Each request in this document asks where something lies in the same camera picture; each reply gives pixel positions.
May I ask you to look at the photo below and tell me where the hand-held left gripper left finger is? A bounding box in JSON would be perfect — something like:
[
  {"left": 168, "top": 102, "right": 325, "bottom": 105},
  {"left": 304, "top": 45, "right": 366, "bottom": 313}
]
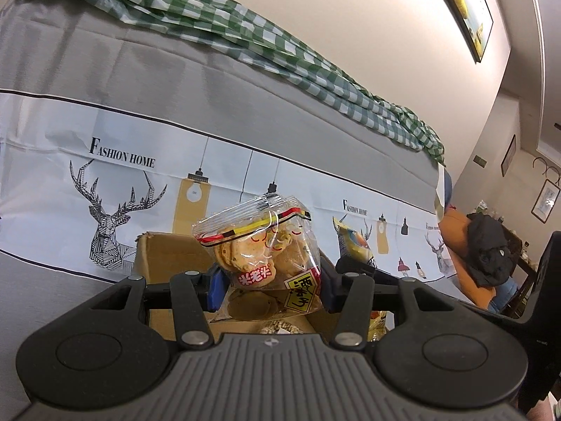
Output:
[{"left": 81, "top": 269, "right": 229, "bottom": 348}]

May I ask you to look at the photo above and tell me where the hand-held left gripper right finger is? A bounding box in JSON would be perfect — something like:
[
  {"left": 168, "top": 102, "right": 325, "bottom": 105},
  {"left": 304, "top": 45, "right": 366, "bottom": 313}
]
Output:
[{"left": 321, "top": 267, "right": 465, "bottom": 349}]

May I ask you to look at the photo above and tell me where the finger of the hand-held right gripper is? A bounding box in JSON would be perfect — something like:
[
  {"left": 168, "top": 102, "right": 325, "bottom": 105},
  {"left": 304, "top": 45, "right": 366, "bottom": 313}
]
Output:
[{"left": 335, "top": 255, "right": 397, "bottom": 282}]

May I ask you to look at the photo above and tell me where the yellow and blue snack packet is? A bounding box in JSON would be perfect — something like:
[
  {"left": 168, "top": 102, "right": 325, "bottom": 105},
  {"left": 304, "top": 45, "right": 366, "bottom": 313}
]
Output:
[{"left": 332, "top": 216, "right": 390, "bottom": 343}]

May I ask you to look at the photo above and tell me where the clear bag of round crackers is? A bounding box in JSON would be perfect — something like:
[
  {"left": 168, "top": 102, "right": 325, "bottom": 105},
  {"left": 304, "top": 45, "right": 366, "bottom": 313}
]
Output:
[{"left": 192, "top": 195, "right": 325, "bottom": 322}]

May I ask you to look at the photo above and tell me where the brown cardboard box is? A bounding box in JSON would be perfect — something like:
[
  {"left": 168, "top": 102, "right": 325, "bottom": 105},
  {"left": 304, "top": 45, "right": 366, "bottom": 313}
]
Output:
[{"left": 134, "top": 232, "right": 347, "bottom": 343}]

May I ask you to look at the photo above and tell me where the clear bag of grain snack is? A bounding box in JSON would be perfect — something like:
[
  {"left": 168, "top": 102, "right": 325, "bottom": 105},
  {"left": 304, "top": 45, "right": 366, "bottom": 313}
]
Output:
[{"left": 258, "top": 318, "right": 303, "bottom": 336}]

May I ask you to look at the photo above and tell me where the blue denim cloth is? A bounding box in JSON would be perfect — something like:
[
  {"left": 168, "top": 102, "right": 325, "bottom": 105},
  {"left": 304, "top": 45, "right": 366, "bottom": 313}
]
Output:
[{"left": 488, "top": 281, "right": 533, "bottom": 316}]

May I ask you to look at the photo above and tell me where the black jacket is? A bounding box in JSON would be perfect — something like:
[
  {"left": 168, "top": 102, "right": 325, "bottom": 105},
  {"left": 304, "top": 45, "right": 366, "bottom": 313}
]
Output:
[{"left": 465, "top": 213, "right": 518, "bottom": 288}]

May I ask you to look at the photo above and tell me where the orange cushion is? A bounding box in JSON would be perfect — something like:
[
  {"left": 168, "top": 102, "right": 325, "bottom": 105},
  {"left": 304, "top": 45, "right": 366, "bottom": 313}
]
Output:
[{"left": 438, "top": 210, "right": 518, "bottom": 312}]

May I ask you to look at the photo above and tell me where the blue sofa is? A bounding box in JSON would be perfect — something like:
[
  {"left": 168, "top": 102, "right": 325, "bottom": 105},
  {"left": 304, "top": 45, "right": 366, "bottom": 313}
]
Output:
[{"left": 436, "top": 169, "right": 454, "bottom": 211}]

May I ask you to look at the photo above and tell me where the green checked cloth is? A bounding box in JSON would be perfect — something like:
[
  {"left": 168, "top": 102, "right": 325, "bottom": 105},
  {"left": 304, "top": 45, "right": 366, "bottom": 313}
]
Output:
[{"left": 13, "top": 0, "right": 448, "bottom": 167}]

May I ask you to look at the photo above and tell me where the framed wall print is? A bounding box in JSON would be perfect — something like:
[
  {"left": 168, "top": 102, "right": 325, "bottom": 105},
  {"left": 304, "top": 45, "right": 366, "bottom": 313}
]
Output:
[{"left": 531, "top": 179, "right": 561, "bottom": 224}]

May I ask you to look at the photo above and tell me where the small dark wall frame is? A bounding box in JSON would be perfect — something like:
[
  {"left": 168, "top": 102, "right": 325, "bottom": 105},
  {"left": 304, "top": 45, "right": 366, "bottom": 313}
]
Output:
[{"left": 501, "top": 134, "right": 517, "bottom": 177}]

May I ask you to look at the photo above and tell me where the framed wall picture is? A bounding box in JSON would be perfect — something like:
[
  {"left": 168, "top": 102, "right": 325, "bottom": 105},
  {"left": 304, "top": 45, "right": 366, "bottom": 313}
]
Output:
[{"left": 427, "top": 0, "right": 495, "bottom": 64}]

